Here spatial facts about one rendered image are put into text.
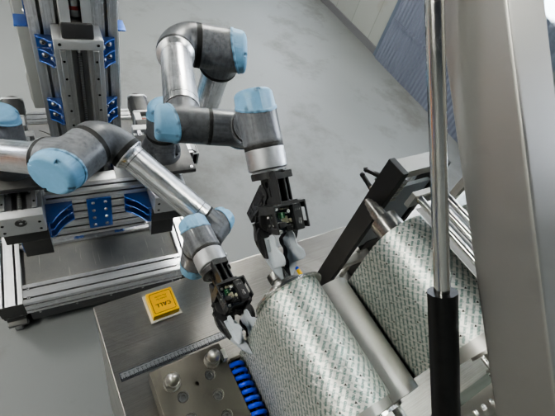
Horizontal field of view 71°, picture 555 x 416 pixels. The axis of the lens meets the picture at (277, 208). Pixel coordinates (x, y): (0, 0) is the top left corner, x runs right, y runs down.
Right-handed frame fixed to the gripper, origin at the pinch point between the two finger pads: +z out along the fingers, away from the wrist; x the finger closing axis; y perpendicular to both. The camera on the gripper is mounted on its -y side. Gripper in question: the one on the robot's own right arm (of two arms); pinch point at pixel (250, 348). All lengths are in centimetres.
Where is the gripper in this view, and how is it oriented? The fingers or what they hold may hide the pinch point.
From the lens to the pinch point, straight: 90.4
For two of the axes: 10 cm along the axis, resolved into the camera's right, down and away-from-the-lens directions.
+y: 2.6, -6.4, -7.2
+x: 8.4, -2.2, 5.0
